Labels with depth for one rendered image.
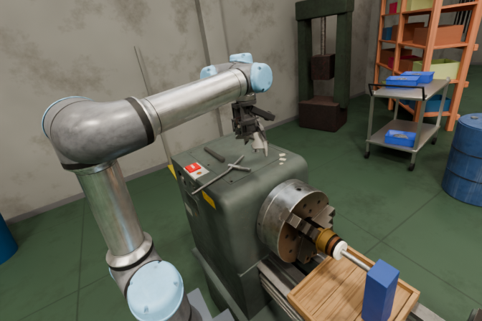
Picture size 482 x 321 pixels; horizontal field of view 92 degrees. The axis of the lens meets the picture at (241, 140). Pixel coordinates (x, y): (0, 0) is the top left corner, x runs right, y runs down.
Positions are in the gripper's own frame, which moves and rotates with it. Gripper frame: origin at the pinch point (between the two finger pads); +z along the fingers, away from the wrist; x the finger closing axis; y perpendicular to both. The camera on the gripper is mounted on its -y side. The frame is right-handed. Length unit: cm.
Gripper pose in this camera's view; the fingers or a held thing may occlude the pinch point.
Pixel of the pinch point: (256, 150)
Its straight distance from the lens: 90.6
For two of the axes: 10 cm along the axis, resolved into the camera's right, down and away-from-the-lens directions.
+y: -8.6, 2.8, -4.2
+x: 4.9, 2.7, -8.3
